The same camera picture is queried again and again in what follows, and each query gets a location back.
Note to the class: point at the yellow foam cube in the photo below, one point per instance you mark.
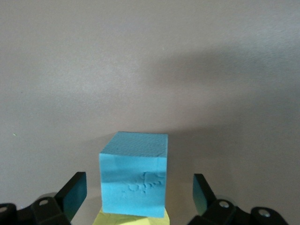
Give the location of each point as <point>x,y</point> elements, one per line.
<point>131,220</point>

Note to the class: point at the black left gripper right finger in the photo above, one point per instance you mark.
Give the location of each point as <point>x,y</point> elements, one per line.
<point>206,204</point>

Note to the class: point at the blue foam cube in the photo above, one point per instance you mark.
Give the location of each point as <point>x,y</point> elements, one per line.
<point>133,178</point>

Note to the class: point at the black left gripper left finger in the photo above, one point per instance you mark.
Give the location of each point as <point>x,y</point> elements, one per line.
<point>70,199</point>

